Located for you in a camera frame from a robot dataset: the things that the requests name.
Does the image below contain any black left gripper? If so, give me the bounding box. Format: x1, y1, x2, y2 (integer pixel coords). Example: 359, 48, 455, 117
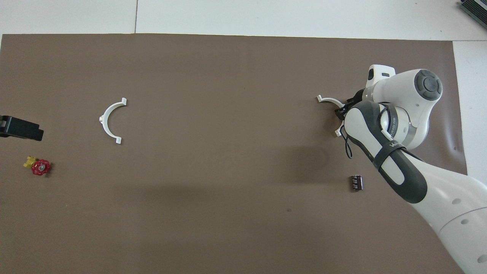
0, 115, 43, 142

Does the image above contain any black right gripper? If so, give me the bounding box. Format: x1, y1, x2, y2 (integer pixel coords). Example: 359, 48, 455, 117
335, 89, 366, 119

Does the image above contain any white half-ring pipe clamp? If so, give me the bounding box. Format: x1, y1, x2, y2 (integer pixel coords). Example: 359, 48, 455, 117
99, 98, 127, 145
317, 95, 345, 137

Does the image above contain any red and yellow valve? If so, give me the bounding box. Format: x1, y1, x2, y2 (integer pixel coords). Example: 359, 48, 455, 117
24, 155, 51, 176

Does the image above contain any brown table mat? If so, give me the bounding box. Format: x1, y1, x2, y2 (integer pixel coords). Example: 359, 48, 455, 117
0, 33, 468, 274

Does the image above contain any grey ribbed device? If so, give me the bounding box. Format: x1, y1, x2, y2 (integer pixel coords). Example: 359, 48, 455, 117
458, 0, 487, 19

